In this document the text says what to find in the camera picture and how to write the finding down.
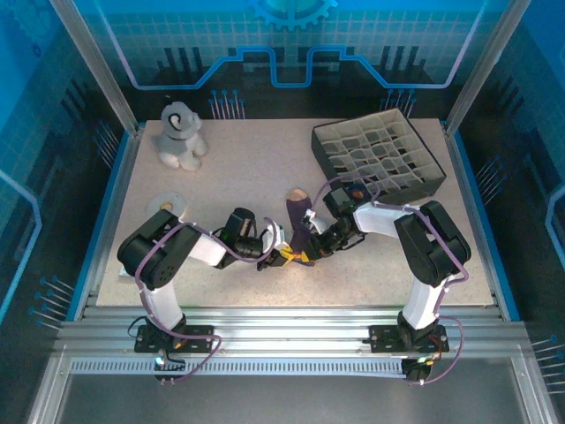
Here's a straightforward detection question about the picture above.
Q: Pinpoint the purple sock with tan toe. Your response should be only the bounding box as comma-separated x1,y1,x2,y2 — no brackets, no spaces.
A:
282,187,318,269

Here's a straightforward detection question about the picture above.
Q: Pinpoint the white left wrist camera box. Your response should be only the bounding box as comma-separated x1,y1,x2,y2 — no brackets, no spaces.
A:
260,218,289,252

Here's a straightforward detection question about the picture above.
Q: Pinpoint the aluminium front rail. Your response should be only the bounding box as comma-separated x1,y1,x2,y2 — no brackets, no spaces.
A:
52,304,538,376

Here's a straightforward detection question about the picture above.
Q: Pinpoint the grey fabric organizer box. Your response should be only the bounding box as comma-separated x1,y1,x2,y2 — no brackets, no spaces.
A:
311,109,448,208

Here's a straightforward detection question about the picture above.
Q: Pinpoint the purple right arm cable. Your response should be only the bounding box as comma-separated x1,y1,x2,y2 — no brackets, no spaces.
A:
318,174,470,386

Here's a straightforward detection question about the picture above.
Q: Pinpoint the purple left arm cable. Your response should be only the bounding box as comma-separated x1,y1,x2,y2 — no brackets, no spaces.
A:
134,216,288,386

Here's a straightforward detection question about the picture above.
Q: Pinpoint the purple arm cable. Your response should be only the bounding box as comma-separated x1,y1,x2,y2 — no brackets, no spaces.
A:
134,216,288,386
318,174,470,386

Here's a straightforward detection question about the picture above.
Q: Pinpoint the grey and white plush dog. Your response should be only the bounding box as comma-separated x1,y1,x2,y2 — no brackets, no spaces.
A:
151,101,208,172

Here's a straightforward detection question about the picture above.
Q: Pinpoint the white tape roll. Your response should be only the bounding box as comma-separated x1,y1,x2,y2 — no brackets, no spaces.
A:
147,191,187,218

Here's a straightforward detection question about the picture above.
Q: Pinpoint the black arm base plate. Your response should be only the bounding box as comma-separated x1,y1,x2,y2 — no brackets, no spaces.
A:
368,324,450,354
134,324,217,354

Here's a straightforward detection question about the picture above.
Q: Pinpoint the aluminium frame post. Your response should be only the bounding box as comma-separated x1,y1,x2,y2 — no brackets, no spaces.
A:
48,0,145,136
443,0,522,133

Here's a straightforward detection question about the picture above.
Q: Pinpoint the slotted grey cable duct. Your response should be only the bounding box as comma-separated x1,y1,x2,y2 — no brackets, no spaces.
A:
69,357,410,377

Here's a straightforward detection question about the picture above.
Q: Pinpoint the black connector box with LED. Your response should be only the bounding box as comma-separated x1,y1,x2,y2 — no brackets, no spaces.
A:
403,356,436,384
152,348,186,385

